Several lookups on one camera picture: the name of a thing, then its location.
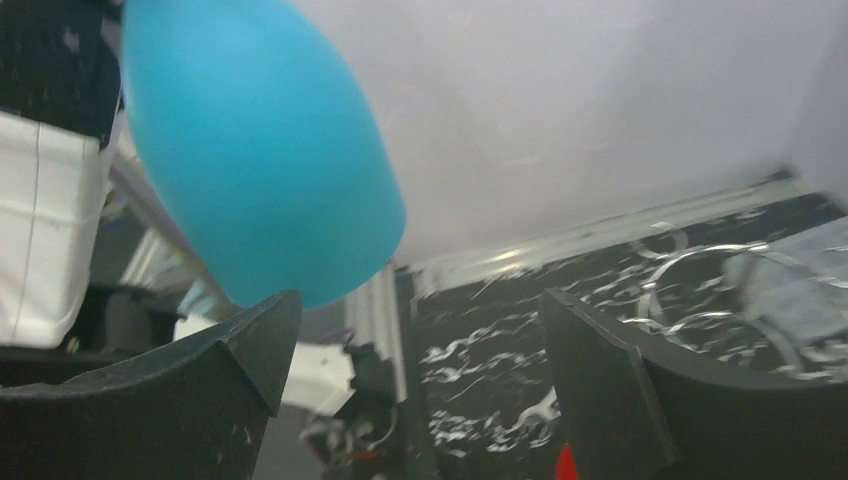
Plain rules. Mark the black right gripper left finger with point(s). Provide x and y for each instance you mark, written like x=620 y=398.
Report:
x=196 y=408

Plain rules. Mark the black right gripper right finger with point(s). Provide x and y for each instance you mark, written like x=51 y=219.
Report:
x=635 y=406

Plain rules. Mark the blue plastic goblet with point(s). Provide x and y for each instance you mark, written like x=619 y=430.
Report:
x=261 y=146

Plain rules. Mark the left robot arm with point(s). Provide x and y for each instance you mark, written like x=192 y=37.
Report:
x=60 y=123

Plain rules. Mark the red plastic goblet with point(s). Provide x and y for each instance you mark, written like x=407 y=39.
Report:
x=565 y=468

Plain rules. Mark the clear plastic organizer box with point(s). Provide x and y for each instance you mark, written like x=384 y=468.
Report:
x=797 y=284

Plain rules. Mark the silver wire glass rack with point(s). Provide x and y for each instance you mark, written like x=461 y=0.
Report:
x=686 y=301

